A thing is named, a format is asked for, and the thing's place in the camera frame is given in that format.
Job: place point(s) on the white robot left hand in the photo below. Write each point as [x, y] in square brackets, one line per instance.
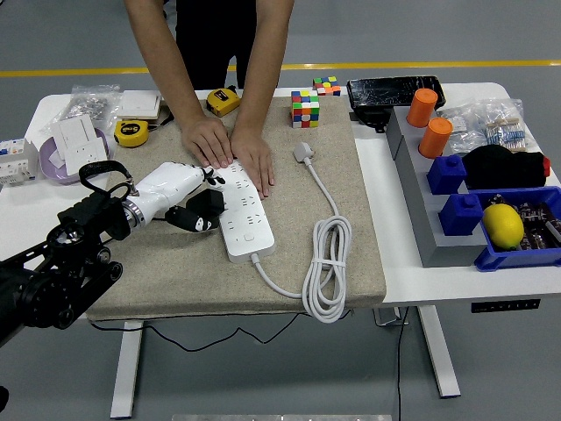
[168, 186]

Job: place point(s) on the person's left hand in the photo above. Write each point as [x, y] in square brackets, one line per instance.
[254, 158]

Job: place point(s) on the person's right hand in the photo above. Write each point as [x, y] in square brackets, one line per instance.
[208, 140]

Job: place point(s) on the white power strip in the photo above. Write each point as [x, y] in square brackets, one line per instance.
[250, 245]

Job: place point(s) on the person's left forearm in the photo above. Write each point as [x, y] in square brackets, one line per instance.
[263, 57]

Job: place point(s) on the person's right forearm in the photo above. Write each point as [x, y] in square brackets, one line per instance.
[162, 52]

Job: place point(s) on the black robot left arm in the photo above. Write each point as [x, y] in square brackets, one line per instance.
[52, 280]

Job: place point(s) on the large colourful puzzle cube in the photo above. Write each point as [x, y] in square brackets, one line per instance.
[305, 109]

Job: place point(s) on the grey-brown mat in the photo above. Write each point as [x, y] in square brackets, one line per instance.
[184, 272]

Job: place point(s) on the white socket panel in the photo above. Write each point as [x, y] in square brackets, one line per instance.
[87, 153]

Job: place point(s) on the small colourful puzzle cube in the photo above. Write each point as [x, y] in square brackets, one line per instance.
[326, 86]

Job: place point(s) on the person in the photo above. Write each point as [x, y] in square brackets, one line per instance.
[215, 35]

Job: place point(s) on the clear bag of screws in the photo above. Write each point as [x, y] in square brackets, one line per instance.
[87, 105]

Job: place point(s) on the purple plate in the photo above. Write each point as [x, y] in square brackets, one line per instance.
[54, 173]

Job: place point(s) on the black plastic-wrapped tray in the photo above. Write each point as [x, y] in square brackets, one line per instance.
[381, 92]

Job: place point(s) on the white circuit breaker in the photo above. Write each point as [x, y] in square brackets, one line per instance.
[17, 162]

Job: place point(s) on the orange cylinder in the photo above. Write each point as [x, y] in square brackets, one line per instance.
[421, 107]
[435, 138]

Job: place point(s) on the white table leg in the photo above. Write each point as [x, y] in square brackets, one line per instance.
[438, 351]
[125, 373]

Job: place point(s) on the blue block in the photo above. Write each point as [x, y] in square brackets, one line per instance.
[446, 175]
[460, 217]

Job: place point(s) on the grey stepped stand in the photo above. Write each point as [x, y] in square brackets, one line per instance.
[438, 245]

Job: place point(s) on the clear bag of small parts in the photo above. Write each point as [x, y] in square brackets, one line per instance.
[460, 125]

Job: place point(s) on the black cloth with red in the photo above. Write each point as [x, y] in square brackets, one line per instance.
[504, 169]

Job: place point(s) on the clear bag of resistors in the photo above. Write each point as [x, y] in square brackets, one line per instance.
[504, 131]

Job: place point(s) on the yellow lemon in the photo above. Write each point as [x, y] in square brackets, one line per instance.
[503, 227]

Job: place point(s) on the blue plastic bin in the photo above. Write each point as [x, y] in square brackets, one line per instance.
[517, 259]

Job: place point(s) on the dark electronic components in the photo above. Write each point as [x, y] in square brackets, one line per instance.
[537, 215]

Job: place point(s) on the black table control panel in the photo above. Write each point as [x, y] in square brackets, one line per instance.
[504, 306]

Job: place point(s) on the white wall switch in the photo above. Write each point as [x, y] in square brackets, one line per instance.
[139, 104]

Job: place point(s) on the white switch panel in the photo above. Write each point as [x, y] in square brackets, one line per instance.
[74, 129]

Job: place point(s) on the grey under-table bracket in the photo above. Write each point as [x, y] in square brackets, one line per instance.
[385, 316]

